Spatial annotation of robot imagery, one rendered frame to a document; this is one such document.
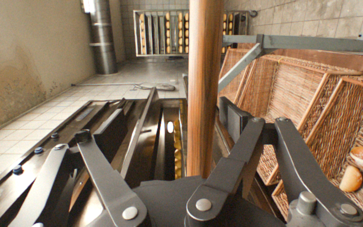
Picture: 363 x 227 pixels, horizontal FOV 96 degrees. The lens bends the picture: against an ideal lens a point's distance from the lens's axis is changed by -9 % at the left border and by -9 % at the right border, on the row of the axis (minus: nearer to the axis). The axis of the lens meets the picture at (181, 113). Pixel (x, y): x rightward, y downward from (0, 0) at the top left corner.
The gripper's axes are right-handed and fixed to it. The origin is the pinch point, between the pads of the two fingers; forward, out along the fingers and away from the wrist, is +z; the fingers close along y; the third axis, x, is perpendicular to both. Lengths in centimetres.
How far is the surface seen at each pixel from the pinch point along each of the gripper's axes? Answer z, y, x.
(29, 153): 70, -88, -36
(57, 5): 218, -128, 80
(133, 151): 48, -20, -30
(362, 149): 24, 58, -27
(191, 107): -1.3, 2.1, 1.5
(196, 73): -2.0, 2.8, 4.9
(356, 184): 22, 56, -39
